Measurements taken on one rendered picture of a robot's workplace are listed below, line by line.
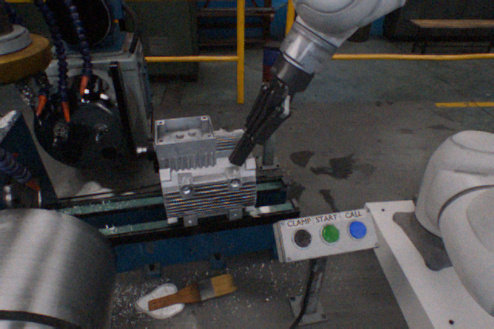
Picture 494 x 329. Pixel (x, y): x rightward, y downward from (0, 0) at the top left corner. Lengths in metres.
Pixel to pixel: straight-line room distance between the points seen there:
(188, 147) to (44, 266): 0.33
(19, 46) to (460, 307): 0.92
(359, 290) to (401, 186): 0.45
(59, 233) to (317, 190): 0.78
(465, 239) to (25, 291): 0.64
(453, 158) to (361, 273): 0.35
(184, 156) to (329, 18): 0.41
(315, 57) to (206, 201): 0.36
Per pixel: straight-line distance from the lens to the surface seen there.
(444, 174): 0.78
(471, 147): 0.78
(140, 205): 0.89
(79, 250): 0.55
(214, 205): 0.73
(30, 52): 0.65
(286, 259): 0.58
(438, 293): 0.83
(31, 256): 0.52
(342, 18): 0.41
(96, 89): 0.94
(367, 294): 0.88
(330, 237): 0.60
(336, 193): 1.11
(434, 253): 0.88
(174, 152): 0.69
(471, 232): 0.67
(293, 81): 0.61
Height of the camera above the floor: 1.50
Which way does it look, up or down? 36 degrees down
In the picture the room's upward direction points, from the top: straight up
